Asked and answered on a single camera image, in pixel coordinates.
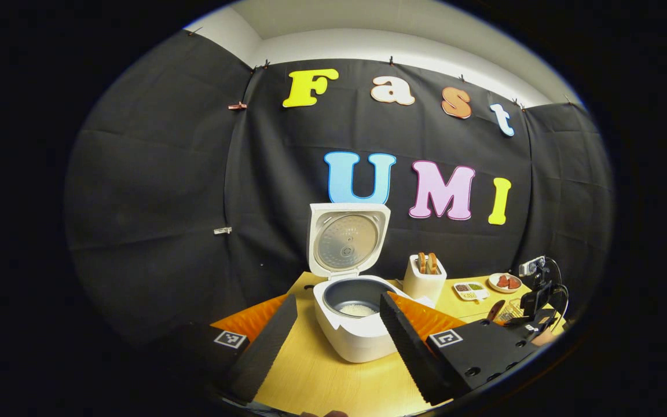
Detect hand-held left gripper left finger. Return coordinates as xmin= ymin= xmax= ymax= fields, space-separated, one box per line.
xmin=137 ymin=294 xmax=298 ymax=404

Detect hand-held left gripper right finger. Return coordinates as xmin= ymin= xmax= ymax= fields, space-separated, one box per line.
xmin=379 ymin=291 xmax=543 ymax=406

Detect metal wire chopstick holder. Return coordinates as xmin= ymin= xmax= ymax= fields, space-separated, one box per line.
xmin=494 ymin=298 xmax=523 ymax=325

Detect white rice cooker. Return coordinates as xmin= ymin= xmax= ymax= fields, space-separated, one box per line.
xmin=308 ymin=203 xmax=421 ymax=364

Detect white rice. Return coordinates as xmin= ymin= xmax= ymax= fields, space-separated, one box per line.
xmin=338 ymin=302 xmax=379 ymax=317

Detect round white plate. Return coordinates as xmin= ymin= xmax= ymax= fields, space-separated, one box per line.
xmin=488 ymin=273 xmax=523 ymax=294

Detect white divided grain dish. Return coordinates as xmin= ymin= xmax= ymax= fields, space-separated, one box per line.
xmin=453 ymin=281 xmax=490 ymax=302

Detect white toaster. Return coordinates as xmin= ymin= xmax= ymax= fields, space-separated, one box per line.
xmin=403 ymin=253 xmax=448 ymax=306

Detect row of small black clips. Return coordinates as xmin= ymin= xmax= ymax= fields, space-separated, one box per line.
xmin=188 ymin=26 xmax=574 ymax=112

